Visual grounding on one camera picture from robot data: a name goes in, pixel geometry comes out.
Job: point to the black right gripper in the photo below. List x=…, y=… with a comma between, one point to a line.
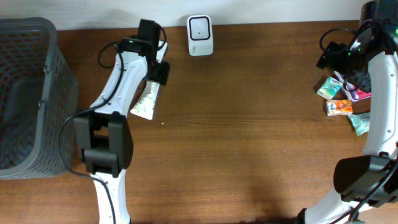
x=359, y=80

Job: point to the orange small tissue pack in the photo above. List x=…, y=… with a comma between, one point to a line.
x=338, y=107

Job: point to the green small tissue pack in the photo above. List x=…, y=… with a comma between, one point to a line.
x=330, y=88

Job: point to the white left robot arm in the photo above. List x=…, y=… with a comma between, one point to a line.
x=103, y=137

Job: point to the pink purple tissue pack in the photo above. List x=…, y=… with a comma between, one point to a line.
x=349, y=89

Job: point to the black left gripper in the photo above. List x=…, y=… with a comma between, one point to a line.
x=164, y=73

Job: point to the white tube with brown cap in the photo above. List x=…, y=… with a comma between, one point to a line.
x=145, y=105

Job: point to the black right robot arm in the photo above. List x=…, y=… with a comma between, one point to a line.
x=370, y=62

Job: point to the dark grey plastic basket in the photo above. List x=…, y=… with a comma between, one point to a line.
x=38, y=92

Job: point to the teal wet wipes pack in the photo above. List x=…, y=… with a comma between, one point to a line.
x=360, y=122

